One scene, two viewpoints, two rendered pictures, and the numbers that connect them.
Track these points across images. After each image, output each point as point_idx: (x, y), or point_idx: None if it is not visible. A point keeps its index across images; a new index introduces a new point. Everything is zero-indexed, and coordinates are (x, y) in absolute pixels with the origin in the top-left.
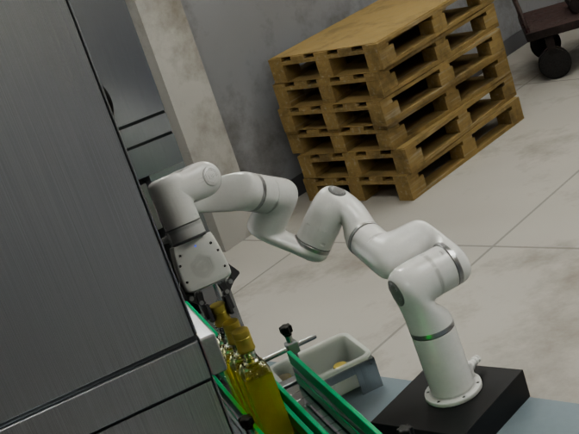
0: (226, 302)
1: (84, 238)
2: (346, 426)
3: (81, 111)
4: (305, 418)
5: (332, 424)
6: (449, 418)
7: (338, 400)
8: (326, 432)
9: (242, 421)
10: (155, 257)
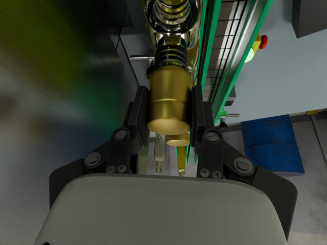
0: (190, 133)
1: None
2: (236, 38)
3: None
4: (204, 61)
5: (240, 2)
6: (324, 9)
7: (240, 60)
8: (202, 89)
9: (149, 79)
10: None
